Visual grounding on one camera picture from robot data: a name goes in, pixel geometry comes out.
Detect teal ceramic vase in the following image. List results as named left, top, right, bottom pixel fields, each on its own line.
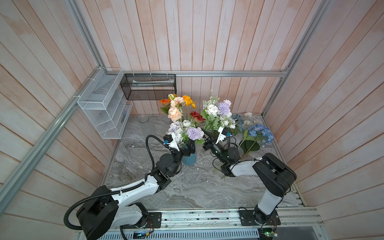
left=182, top=153, right=197, bottom=166

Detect lilac pompom flower spray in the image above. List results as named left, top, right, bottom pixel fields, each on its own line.
left=167, top=119, right=206, bottom=146

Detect pale pink hydrangea stem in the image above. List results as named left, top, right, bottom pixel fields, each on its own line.
left=201, top=96, right=236, bottom=133

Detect red gerbera stem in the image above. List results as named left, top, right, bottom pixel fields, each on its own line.
left=190, top=111, right=205, bottom=123

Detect peach rose spray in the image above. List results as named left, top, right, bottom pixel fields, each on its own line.
left=168, top=94, right=186, bottom=122

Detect orange gerbera stem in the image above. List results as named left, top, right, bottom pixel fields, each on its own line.
left=160, top=99, right=171, bottom=115

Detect dusty blue rose bunch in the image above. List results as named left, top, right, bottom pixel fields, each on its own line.
left=231, top=114, right=245, bottom=136

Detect clear glass vase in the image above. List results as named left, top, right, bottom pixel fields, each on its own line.
left=139, top=116, right=150, bottom=124

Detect yellow poppy spray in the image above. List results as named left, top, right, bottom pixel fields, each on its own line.
left=183, top=95, right=196, bottom=109

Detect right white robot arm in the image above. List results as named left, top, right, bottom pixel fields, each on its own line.
left=203, top=137, right=297, bottom=218

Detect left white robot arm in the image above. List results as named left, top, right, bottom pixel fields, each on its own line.
left=64, top=145, right=196, bottom=240

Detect blue hydrangea stem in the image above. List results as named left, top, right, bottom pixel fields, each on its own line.
left=240, top=125, right=274, bottom=160

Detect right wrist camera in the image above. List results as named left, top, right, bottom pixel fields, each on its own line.
left=216, top=127, right=232, bottom=144

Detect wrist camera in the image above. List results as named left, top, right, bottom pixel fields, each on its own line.
left=163, top=133, right=180, bottom=152
left=216, top=127, right=232, bottom=144

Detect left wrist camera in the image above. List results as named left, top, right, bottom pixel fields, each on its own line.
left=163, top=133, right=180, bottom=152

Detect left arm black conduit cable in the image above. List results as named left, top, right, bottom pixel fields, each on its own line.
left=62, top=134, right=166, bottom=232

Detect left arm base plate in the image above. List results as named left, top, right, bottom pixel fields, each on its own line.
left=131, top=212, right=162, bottom=229

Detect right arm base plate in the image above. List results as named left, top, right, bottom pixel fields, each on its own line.
left=238, top=207, right=281, bottom=226

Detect black mesh wall basket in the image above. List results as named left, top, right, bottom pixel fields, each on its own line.
left=120, top=73, right=177, bottom=101

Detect white wire shelf rack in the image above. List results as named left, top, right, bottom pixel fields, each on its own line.
left=78, top=68, right=133, bottom=140

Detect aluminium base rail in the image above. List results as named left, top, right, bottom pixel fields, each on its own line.
left=119, top=206, right=326, bottom=240

